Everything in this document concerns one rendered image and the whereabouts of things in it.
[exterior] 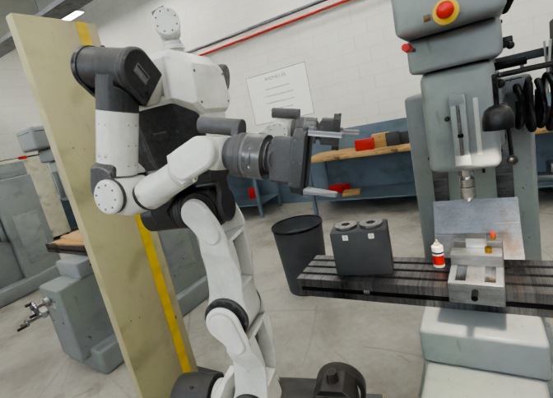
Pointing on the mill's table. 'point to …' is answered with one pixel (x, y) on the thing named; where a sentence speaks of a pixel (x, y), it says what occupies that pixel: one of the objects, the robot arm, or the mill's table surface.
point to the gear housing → (457, 47)
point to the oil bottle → (438, 255)
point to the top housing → (476, 2)
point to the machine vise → (477, 279)
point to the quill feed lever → (510, 150)
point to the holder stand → (362, 247)
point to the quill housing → (471, 83)
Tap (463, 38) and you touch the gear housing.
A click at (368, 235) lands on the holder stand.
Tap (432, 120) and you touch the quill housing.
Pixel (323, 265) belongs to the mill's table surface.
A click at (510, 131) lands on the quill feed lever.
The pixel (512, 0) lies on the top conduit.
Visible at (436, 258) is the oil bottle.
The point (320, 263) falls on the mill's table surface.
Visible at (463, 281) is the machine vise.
